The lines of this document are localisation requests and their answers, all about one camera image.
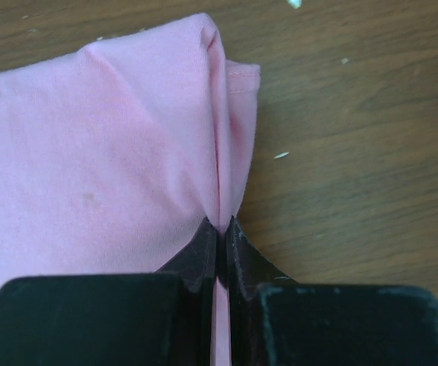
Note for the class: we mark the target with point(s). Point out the pink t-shirt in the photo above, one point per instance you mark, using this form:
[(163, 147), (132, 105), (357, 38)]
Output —
[(111, 156)]

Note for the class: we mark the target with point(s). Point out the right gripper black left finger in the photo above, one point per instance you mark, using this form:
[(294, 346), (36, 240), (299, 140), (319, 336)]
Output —
[(159, 318)]

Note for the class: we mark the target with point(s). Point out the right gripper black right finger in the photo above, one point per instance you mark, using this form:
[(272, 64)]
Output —
[(275, 320)]

